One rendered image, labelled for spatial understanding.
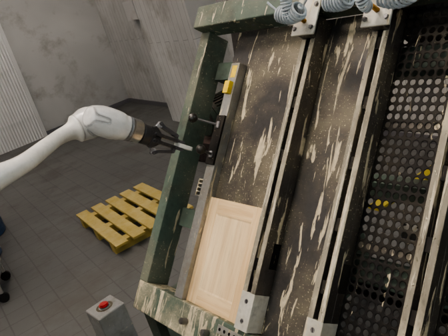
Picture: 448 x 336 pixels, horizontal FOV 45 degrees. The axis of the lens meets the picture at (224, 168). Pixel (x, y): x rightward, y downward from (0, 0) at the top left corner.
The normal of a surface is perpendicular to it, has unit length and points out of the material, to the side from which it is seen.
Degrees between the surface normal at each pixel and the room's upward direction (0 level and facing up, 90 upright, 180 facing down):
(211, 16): 51
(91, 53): 90
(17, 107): 90
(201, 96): 90
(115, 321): 90
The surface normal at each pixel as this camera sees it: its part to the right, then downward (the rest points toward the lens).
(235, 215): -0.74, -0.23
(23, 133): 0.52, 0.15
